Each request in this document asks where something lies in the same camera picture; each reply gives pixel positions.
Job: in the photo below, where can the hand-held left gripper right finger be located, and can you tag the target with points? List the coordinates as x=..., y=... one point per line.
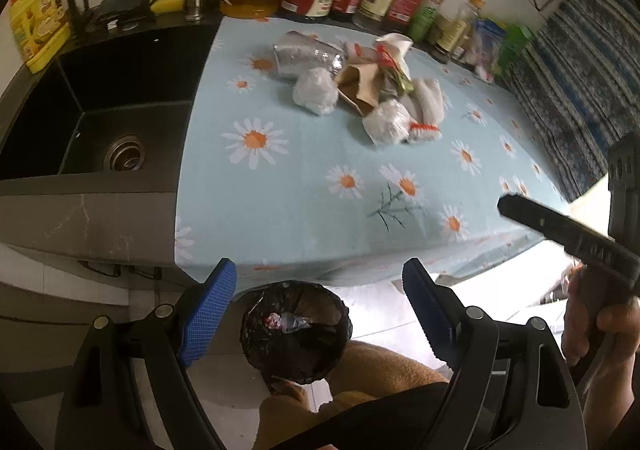
x=425, y=310

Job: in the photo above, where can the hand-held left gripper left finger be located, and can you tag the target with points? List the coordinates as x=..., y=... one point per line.
x=210, y=315

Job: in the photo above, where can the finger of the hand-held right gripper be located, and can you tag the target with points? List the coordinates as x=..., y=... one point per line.
x=545, y=222

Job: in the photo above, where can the trash bin with black bag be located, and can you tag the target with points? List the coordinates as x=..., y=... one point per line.
x=300, y=355

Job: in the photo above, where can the white knit glove orange cuff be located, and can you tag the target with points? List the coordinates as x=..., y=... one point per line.
x=427, y=105

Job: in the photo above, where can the brown paper bag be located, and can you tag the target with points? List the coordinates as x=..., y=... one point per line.
x=357, y=85

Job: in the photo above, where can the person's right forearm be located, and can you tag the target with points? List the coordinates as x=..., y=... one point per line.
x=612, y=400

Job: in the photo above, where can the person's right hand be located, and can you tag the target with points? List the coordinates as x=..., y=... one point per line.
x=577, y=325

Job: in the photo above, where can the crumpled wrapper in bin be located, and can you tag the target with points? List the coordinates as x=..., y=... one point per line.
x=285, y=322

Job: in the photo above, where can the blue patterned cloth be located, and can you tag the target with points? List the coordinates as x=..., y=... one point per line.
x=575, y=80

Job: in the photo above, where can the daisy print blue tablecloth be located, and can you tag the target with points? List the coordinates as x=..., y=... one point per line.
x=310, y=170

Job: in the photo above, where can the green plastic bag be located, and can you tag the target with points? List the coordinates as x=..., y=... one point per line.
x=515, y=42

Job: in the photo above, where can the metal sink drain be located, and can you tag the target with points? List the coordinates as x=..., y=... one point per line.
x=125, y=152

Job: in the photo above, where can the crumpled clear plastic wrap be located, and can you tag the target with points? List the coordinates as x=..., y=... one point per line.
x=315, y=90
x=385, y=125

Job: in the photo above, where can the white blue plastic bag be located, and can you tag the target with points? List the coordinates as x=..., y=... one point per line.
x=485, y=45

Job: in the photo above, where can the green wrapper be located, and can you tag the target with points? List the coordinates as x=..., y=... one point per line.
x=397, y=80

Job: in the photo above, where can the small bottle gold cap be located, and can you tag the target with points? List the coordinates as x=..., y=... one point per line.
x=457, y=32

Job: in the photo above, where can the white red paper wrapper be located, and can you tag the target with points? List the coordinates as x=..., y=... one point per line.
x=392, y=47

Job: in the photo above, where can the black sink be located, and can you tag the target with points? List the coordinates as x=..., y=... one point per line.
x=125, y=80

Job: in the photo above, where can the crumpled silver foil bag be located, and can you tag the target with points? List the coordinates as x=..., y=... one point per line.
x=305, y=55

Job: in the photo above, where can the metal soap dispenser pump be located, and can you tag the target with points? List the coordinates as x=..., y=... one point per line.
x=194, y=5

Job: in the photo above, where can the yellow sponge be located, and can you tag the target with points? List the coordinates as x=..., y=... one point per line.
x=167, y=2

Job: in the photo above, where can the black kitchen gadget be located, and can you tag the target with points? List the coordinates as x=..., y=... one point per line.
x=125, y=2

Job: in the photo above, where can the yellow detergent pouch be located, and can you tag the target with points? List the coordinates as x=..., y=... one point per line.
x=40, y=25

